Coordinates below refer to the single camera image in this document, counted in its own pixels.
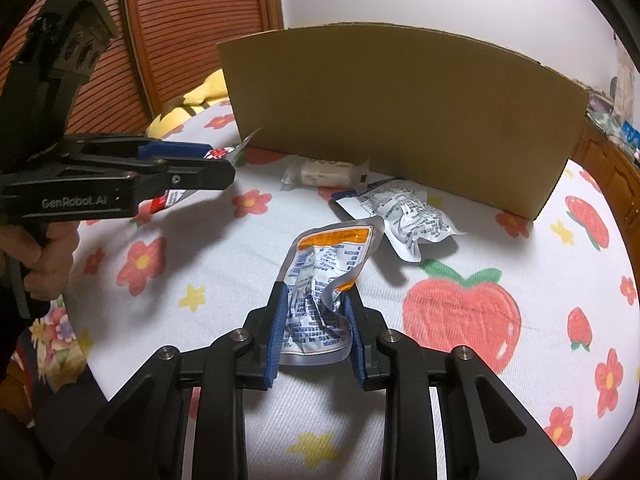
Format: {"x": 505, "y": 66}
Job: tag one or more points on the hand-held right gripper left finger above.
{"x": 277, "y": 332}

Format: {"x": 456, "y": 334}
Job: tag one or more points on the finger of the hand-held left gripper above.
{"x": 170, "y": 150}
{"x": 195, "y": 176}

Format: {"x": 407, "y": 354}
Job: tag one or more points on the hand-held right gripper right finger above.
{"x": 357, "y": 342}

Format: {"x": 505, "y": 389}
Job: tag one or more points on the small white red-print packet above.
{"x": 170, "y": 200}

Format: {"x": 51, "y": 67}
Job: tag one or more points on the orange snack packet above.
{"x": 320, "y": 260}

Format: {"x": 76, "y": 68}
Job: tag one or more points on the brown cardboard box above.
{"x": 400, "y": 110}

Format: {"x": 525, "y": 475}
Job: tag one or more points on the person's left hand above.
{"x": 50, "y": 255}

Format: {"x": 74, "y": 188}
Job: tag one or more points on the yellow plush toy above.
{"x": 210, "y": 91}

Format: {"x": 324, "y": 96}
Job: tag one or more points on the white floral cloth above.
{"x": 225, "y": 270}

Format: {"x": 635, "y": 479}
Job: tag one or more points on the white snack bar packet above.
{"x": 325, "y": 172}

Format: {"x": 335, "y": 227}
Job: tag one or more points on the patterned quilt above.
{"x": 55, "y": 335}

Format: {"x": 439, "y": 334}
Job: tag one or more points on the silver foil snack packet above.
{"x": 410, "y": 215}

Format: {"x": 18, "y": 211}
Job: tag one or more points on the person's dark clothing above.
{"x": 20, "y": 410}

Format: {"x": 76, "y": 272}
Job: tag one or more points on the wooden sideboard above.
{"x": 605, "y": 160}

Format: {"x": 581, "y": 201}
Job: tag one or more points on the stack of folded cloths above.
{"x": 602, "y": 107}

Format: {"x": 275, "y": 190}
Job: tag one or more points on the blue packet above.
{"x": 631, "y": 135}

